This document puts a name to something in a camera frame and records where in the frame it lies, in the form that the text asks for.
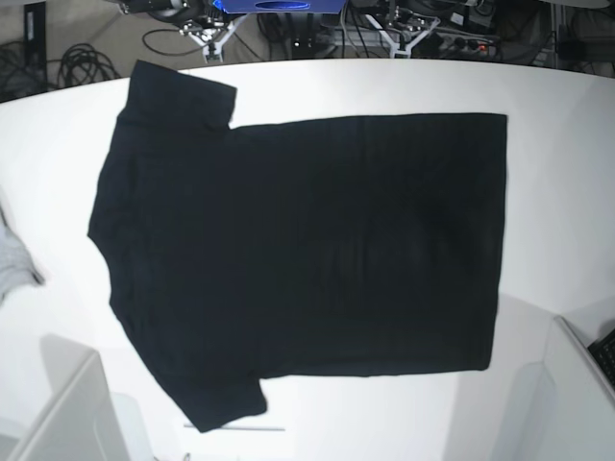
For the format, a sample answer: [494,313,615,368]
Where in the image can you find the coiled black cables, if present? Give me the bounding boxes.
[57,42,121,87]

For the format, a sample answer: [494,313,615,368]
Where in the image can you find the black keyboard at right edge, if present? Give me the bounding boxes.
[588,330,615,388]

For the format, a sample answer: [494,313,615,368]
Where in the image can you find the grey cloth at left edge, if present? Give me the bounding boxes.
[0,193,46,304]

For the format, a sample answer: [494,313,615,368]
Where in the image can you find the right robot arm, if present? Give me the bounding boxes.
[116,0,248,62]

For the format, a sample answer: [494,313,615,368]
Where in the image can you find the black panel at left top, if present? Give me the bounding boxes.
[23,1,47,70]

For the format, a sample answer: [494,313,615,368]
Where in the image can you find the blue box at top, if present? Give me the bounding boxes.
[211,0,346,14]

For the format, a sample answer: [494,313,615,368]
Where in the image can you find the black T-shirt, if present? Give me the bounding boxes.
[88,61,507,432]

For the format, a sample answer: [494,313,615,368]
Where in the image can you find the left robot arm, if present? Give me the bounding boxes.
[347,1,441,59]

